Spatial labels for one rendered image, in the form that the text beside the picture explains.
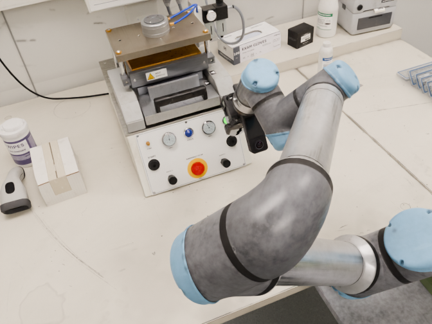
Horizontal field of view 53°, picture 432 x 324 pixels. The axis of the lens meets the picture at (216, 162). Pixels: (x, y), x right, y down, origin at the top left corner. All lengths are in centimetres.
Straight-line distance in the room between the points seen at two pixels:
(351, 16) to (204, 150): 92
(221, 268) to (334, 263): 28
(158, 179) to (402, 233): 69
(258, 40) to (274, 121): 88
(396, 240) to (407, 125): 72
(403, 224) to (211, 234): 43
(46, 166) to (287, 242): 94
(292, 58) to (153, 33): 68
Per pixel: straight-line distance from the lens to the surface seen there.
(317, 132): 68
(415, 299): 110
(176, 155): 126
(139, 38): 129
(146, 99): 127
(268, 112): 91
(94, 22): 179
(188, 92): 120
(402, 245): 88
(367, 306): 107
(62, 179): 130
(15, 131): 146
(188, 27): 132
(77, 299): 113
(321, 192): 57
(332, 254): 80
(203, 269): 60
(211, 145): 127
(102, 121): 162
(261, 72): 91
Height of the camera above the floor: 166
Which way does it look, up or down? 42 degrees down
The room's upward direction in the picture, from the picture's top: 6 degrees counter-clockwise
